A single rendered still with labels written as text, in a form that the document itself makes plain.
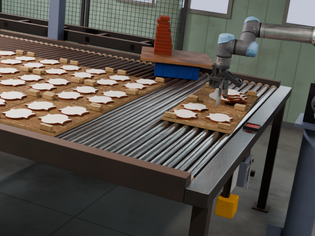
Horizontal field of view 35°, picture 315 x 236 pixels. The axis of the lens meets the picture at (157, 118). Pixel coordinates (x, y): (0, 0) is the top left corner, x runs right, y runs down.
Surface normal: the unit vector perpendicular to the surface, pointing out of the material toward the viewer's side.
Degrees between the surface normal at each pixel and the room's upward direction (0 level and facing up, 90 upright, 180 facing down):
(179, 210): 0
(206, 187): 0
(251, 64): 90
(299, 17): 90
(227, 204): 90
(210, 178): 0
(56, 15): 90
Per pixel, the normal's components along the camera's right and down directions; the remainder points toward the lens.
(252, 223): 0.11, -0.95
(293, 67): -0.40, 0.22
